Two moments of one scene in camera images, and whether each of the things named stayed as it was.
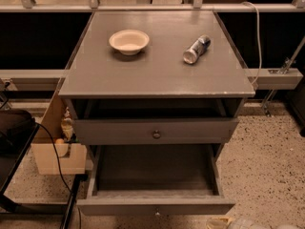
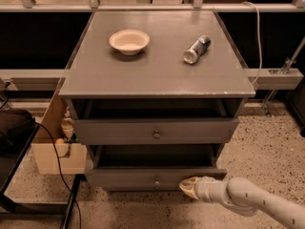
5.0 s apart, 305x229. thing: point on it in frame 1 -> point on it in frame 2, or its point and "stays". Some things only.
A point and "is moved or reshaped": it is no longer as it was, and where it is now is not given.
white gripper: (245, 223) -> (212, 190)
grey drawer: (155, 179) is moved or reshaped
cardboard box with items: (57, 150) stays
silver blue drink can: (191, 54) stays
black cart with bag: (16, 131) stays
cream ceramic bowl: (129, 42) stays
